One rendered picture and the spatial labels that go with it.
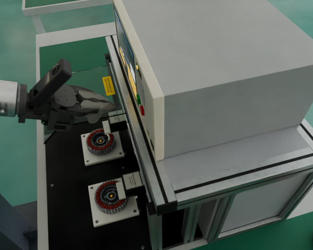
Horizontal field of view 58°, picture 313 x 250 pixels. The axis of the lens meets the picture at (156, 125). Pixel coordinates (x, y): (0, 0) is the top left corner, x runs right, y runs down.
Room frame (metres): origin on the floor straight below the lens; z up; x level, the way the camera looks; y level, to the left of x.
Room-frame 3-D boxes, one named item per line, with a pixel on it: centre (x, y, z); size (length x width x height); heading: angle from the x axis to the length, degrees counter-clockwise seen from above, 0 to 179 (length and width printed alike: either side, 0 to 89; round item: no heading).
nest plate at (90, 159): (0.67, 0.22, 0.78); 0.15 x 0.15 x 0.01; 15
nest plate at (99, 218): (0.44, 0.16, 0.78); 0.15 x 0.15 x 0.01; 15
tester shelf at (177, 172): (0.64, -0.12, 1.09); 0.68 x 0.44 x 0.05; 15
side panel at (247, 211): (0.34, -0.28, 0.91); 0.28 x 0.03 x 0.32; 105
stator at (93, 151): (0.67, 0.22, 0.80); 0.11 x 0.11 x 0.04
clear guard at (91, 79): (0.67, 0.21, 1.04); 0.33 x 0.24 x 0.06; 105
